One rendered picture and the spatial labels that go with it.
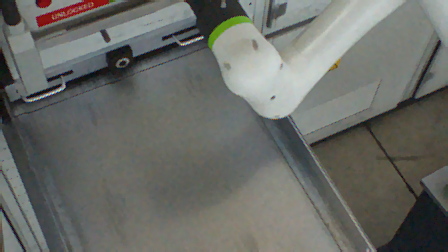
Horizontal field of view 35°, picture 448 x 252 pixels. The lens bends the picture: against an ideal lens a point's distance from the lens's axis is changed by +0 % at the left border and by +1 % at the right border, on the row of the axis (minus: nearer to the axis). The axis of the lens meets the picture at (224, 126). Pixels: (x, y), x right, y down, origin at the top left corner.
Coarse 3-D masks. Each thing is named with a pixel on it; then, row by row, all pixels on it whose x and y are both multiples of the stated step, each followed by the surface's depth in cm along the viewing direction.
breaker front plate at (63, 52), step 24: (24, 0) 143; (72, 0) 149; (120, 0) 156; (144, 0) 160; (0, 24) 145; (48, 24) 152; (72, 24) 155; (120, 24) 162; (144, 24) 167; (168, 24) 171; (72, 48) 162; (96, 48) 166
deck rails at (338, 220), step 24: (24, 120) 164; (264, 120) 167; (288, 120) 160; (24, 144) 154; (288, 144) 164; (48, 168) 158; (312, 168) 158; (48, 192) 155; (312, 192) 158; (336, 192) 151; (336, 216) 155; (72, 240) 150; (336, 240) 152; (360, 240) 148
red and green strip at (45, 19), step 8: (88, 0) 151; (96, 0) 153; (104, 0) 154; (112, 0) 155; (64, 8) 150; (72, 8) 151; (80, 8) 152; (88, 8) 153; (40, 16) 149; (48, 16) 150; (56, 16) 151; (64, 16) 152; (40, 24) 151
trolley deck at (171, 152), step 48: (96, 96) 169; (144, 96) 170; (192, 96) 170; (240, 96) 171; (48, 144) 162; (96, 144) 162; (144, 144) 163; (192, 144) 163; (240, 144) 164; (96, 192) 156; (144, 192) 157; (192, 192) 157; (240, 192) 158; (288, 192) 158; (48, 240) 150; (96, 240) 150; (144, 240) 151; (192, 240) 151; (240, 240) 152; (288, 240) 152
